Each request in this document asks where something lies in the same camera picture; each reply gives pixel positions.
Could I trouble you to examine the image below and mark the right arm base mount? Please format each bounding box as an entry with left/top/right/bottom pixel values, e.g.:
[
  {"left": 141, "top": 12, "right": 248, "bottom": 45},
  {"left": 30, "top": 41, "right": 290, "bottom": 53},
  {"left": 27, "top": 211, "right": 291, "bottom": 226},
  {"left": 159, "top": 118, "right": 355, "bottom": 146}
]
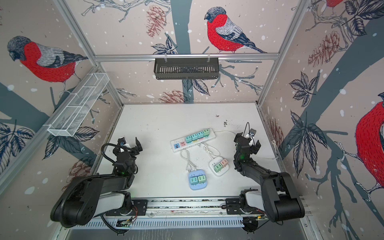
[{"left": 221, "top": 198, "right": 266, "bottom": 215}]

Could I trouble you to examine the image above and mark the white hub cable with plug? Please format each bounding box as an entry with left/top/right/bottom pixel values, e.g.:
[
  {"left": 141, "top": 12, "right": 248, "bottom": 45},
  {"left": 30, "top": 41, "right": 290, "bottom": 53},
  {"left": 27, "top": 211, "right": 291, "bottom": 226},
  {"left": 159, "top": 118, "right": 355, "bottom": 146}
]
[{"left": 199, "top": 142, "right": 222, "bottom": 160}]

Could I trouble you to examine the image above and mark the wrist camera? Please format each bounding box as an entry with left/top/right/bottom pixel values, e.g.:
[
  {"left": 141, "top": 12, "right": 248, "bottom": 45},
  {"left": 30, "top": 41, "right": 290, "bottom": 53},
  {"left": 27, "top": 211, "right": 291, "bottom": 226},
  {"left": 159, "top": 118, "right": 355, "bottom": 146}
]
[
  {"left": 118, "top": 137, "right": 129, "bottom": 148},
  {"left": 246, "top": 129, "right": 257, "bottom": 140}
]

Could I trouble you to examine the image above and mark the blue square socket hub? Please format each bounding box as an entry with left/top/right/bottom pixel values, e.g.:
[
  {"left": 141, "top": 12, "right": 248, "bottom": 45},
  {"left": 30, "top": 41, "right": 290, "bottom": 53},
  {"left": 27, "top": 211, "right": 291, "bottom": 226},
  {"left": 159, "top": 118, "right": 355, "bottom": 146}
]
[{"left": 188, "top": 170, "right": 208, "bottom": 191}]

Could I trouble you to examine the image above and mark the white square socket hub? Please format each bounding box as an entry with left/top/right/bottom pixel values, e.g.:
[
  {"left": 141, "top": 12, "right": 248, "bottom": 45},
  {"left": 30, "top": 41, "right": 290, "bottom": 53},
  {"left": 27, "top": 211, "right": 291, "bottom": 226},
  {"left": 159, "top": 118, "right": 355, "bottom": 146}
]
[{"left": 209, "top": 156, "right": 230, "bottom": 177}]

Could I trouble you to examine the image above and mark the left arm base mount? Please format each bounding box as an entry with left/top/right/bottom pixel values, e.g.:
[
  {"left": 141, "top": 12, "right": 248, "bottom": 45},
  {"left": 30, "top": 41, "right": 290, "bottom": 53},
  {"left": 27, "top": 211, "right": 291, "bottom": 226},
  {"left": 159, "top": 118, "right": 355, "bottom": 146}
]
[{"left": 106, "top": 199, "right": 148, "bottom": 217}]

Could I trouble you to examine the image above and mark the pink plug adapter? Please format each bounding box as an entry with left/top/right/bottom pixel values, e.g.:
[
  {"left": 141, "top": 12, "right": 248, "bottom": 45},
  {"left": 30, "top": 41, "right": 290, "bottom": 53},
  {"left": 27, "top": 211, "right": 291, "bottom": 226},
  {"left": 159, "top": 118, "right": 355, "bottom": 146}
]
[{"left": 221, "top": 159, "right": 228, "bottom": 168}]

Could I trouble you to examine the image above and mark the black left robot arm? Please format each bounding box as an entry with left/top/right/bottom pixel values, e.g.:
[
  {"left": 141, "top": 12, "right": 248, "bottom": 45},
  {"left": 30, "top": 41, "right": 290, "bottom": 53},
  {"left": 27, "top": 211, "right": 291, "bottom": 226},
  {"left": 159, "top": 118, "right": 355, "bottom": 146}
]
[{"left": 50, "top": 138, "right": 143, "bottom": 235}]

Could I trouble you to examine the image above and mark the white wire mesh shelf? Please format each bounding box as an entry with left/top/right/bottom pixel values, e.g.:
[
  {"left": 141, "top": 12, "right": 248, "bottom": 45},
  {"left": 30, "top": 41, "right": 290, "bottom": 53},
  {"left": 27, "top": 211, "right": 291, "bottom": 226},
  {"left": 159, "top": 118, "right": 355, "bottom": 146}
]
[{"left": 48, "top": 73, "right": 110, "bottom": 137}]

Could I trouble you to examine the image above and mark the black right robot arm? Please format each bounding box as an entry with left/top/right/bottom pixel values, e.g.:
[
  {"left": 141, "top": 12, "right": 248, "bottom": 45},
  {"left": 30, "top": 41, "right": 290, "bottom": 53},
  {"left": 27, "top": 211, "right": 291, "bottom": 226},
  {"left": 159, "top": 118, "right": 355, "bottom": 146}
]
[{"left": 234, "top": 133, "right": 305, "bottom": 223}]

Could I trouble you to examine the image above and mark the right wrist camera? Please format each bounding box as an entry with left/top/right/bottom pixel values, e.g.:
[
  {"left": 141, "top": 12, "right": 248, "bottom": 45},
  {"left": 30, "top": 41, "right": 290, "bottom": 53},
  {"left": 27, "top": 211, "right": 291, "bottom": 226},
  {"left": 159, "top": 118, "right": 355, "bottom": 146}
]
[{"left": 246, "top": 129, "right": 257, "bottom": 140}]

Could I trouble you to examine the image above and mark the white blue hub cable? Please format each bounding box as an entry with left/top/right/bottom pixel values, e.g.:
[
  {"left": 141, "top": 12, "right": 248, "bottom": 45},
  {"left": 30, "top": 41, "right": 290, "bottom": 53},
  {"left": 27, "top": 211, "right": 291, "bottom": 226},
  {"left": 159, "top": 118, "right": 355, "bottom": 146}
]
[{"left": 179, "top": 149, "right": 198, "bottom": 172}]

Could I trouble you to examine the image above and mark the white multicolour power strip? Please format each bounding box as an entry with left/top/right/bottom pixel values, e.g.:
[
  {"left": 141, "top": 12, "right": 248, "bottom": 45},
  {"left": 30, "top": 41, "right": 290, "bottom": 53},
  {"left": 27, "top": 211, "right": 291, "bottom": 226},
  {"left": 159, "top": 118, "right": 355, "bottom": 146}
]
[{"left": 170, "top": 128, "right": 216, "bottom": 153}]

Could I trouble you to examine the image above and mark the black hanging wire basket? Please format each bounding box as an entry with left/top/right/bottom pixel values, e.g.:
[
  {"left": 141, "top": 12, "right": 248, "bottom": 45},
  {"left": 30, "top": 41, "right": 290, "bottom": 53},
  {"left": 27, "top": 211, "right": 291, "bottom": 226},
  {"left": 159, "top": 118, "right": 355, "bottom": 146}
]
[{"left": 154, "top": 58, "right": 220, "bottom": 80}]

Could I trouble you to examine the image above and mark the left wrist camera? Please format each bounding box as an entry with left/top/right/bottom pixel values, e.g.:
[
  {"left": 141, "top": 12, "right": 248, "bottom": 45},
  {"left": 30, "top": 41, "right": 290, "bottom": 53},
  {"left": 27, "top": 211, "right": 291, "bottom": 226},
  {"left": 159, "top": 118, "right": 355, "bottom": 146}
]
[{"left": 118, "top": 137, "right": 129, "bottom": 148}]

